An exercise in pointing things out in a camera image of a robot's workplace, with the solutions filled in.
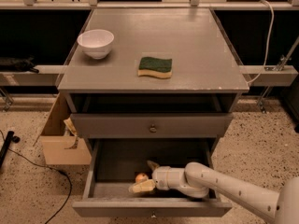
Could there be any cardboard box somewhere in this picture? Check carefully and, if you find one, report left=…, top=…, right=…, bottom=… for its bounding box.
left=39, top=94, right=92, bottom=165

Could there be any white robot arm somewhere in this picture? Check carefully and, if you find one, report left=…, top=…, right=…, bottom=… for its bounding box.
left=129, top=161, right=299, bottom=224

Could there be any grey wooden drawer cabinet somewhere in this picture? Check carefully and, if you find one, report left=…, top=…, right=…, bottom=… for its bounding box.
left=57, top=7, right=250, bottom=147

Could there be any black floor cable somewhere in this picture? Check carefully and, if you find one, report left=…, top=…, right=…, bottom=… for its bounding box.
left=0, top=130, right=73, bottom=224

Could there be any black bar on floor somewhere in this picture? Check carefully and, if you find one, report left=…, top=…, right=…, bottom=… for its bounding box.
left=0, top=131, right=20, bottom=168

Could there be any small orange fruit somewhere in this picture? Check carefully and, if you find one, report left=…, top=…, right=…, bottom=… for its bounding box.
left=135, top=173, right=149, bottom=183

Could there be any open grey middle drawer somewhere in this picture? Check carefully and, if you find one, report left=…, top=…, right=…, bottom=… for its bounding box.
left=73, top=139, right=232, bottom=217

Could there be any green and yellow sponge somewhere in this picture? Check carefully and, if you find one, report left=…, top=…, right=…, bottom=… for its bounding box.
left=137, top=57, right=172, bottom=79

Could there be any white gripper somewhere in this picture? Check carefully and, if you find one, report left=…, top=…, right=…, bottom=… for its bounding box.
left=129, top=160, right=170, bottom=193

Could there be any black object on rail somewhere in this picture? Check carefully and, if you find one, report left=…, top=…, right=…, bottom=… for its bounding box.
left=0, top=57, right=39, bottom=74

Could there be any closed grey top drawer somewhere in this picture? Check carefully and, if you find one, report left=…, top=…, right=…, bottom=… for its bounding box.
left=70, top=113, right=233, bottom=138

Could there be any white ceramic bowl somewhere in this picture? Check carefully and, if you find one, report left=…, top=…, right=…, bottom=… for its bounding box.
left=77, top=29, right=114, bottom=60

